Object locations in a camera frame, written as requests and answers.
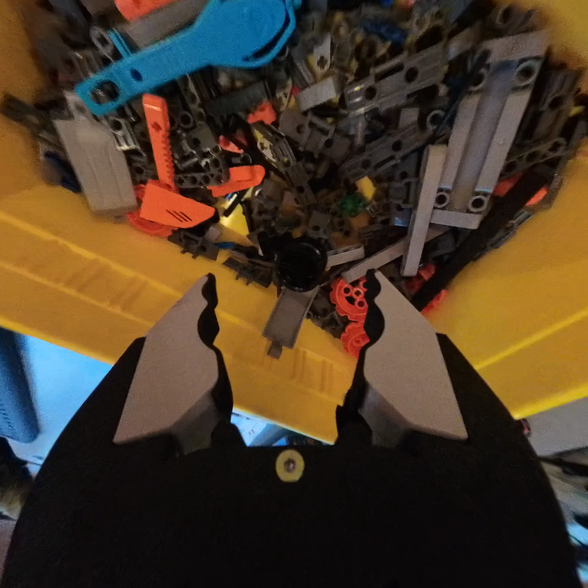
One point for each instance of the orange curved block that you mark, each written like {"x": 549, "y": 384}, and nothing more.
{"x": 138, "y": 7}

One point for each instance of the blue desk mat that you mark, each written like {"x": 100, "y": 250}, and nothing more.
{"x": 69, "y": 376}

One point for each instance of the pile of small building parts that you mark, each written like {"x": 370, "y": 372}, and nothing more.
{"x": 321, "y": 151}

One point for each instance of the black round disc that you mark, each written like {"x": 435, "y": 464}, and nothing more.
{"x": 301, "y": 266}

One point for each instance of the orange fin panel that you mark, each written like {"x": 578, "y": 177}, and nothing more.
{"x": 170, "y": 206}

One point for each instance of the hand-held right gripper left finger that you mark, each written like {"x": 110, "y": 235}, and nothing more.
{"x": 172, "y": 376}

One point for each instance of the orange round-hole gear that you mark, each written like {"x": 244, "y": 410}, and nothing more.
{"x": 342, "y": 298}
{"x": 353, "y": 340}

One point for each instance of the blue plastic separator tool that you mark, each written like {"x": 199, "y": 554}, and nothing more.
{"x": 220, "y": 36}

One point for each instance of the yellow plastic bin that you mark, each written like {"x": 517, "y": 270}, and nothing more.
{"x": 92, "y": 275}

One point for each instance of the orange toothed rack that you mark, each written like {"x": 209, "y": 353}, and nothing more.
{"x": 158, "y": 138}

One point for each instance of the orange angled panel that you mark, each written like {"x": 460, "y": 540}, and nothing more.
{"x": 239, "y": 180}

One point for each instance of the small grey tabbed panel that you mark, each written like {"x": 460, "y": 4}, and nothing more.
{"x": 287, "y": 317}

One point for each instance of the grey curved panel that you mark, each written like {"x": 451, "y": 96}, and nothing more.
{"x": 96, "y": 170}

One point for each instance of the black toothed belt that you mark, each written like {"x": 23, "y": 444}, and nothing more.
{"x": 473, "y": 252}

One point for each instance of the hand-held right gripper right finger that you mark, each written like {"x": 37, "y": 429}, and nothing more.
{"x": 409, "y": 372}

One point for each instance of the orange round wheel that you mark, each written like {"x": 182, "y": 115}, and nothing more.
{"x": 147, "y": 226}

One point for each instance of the long grey pin-hole panel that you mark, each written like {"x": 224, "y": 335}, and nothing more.
{"x": 482, "y": 138}

